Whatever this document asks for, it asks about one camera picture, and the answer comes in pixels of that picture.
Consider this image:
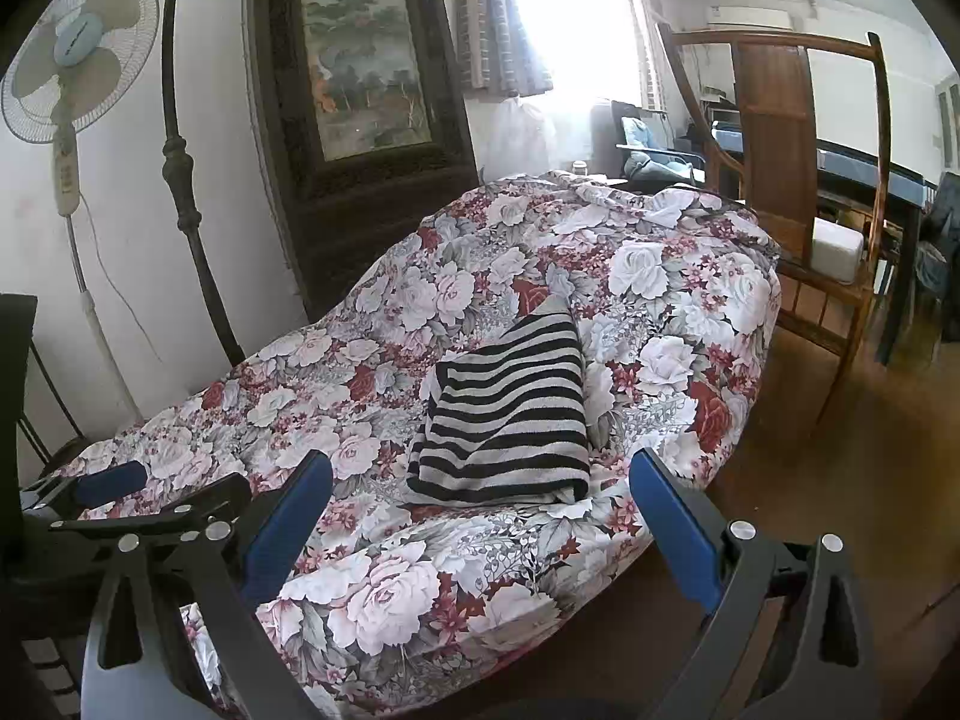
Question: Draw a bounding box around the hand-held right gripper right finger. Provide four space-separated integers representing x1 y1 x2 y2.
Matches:
628 448 878 720

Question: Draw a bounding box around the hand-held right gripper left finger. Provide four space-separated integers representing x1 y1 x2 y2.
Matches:
79 452 335 720

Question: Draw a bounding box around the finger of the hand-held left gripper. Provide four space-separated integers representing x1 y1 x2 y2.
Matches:
49 472 252 541
22 460 149 511

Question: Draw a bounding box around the black white striped sweater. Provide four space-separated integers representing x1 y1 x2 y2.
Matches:
405 292 593 507

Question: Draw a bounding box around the floral blanket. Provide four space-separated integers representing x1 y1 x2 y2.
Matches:
56 169 782 717

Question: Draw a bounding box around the white foam box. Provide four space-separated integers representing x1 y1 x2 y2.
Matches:
810 217 863 286

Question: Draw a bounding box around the black chair with blue cloth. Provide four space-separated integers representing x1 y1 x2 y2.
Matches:
592 100 706 190

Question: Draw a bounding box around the dark backpack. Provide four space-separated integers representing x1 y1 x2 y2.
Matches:
915 172 960 316

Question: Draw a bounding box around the white plastic bag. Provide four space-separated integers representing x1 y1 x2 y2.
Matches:
487 97 593 181

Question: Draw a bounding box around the wooden chair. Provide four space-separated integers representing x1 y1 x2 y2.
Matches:
656 22 893 428

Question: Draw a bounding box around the white air conditioner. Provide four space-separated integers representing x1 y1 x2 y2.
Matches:
705 4 807 35

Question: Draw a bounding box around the striped window curtain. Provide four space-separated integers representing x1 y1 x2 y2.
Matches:
454 0 556 98

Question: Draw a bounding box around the fan power cord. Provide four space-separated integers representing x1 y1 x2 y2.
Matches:
79 195 162 365

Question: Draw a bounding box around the black metal bed frame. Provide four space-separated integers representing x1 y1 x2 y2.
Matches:
154 0 248 368

